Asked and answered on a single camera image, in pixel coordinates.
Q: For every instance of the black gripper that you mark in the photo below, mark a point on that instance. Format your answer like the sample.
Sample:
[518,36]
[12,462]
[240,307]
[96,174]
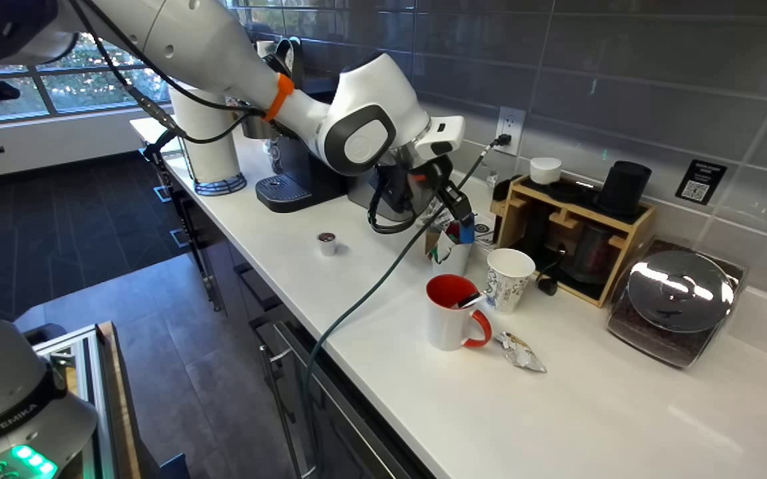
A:
[412,190]

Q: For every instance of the blue block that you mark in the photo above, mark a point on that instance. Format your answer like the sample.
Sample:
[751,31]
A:
[464,233]

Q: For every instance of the broken white red mug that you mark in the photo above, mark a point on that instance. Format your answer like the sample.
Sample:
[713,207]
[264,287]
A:
[446,253]

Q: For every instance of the white patterned mug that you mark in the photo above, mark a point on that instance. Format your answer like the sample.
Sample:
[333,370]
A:
[509,275]

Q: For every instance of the white small cup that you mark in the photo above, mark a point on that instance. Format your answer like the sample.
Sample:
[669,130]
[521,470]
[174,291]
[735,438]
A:
[545,170]

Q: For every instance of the wooden organizer rack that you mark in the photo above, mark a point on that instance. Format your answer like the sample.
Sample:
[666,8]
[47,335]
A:
[584,251]

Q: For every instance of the coffee pod cup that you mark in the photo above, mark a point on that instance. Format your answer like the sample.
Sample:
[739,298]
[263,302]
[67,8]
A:
[328,243]

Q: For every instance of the black Keurig coffee maker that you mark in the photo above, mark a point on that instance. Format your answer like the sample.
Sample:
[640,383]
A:
[297,176]

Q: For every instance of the black bottle on rack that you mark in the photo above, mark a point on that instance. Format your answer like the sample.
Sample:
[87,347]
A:
[621,190]

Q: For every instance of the round metal lidded appliance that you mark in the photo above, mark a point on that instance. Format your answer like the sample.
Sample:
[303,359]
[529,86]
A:
[674,302]

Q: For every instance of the white paper towel roll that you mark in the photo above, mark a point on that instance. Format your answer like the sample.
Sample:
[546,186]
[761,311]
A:
[212,153]

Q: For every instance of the white wall outlet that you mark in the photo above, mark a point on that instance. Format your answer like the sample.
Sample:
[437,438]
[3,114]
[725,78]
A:
[509,126]

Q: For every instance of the white mug red handle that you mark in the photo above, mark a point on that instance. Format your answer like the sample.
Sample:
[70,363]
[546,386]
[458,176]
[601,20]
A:
[457,317]

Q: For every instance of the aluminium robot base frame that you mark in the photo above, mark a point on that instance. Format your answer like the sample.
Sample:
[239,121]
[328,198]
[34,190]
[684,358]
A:
[95,370]

